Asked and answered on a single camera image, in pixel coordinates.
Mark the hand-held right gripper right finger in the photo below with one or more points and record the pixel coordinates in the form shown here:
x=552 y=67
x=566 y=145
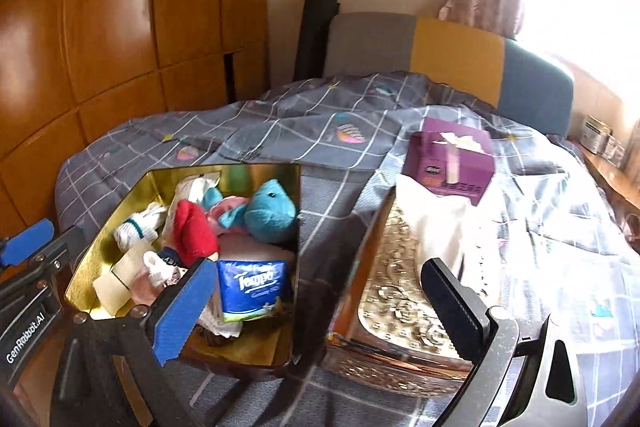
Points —
x=452 y=307

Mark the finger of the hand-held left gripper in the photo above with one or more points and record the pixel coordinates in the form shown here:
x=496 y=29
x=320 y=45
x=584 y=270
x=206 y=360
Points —
x=25 y=241

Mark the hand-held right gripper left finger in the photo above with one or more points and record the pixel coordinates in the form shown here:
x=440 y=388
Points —
x=185 y=307

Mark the brown scrunchie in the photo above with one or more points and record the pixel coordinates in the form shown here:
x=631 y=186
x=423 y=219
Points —
x=212 y=336

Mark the white sock dark band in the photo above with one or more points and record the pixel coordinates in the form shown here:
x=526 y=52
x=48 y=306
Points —
x=165 y=264

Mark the beige cloth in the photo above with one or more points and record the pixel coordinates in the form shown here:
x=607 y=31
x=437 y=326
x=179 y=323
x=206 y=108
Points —
x=117 y=287

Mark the red plush cloth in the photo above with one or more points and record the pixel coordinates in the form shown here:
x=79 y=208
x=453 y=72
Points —
x=192 y=237

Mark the blue white tissue pack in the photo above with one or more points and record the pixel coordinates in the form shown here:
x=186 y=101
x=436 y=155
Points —
x=252 y=287

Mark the gold tin box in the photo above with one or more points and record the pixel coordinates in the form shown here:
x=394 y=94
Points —
x=250 y=349

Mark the plain white tissue pack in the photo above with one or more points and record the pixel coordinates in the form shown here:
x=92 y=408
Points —
x=250 y=249

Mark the white sock blue band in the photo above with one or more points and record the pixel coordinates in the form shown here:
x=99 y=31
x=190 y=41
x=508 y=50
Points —
x=137 y=232

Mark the white plastic packet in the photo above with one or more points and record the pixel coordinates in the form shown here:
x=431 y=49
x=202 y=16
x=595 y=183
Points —
x=192 y=189

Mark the blue plush toy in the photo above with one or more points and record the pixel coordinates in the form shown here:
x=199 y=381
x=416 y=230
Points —
x=270 y=212

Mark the purple tissue box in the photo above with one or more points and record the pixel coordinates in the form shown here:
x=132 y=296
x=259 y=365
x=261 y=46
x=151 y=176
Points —
x=450 y=167

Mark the wooden bedside table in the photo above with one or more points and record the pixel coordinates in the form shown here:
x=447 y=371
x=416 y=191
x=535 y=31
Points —
x=615 y=179

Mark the grey yellow blue headboard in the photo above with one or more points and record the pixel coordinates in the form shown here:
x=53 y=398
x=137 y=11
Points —
x=370 y=42

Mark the black rolled mat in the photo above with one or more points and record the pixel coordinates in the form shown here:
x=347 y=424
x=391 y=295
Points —
x=315 y=37

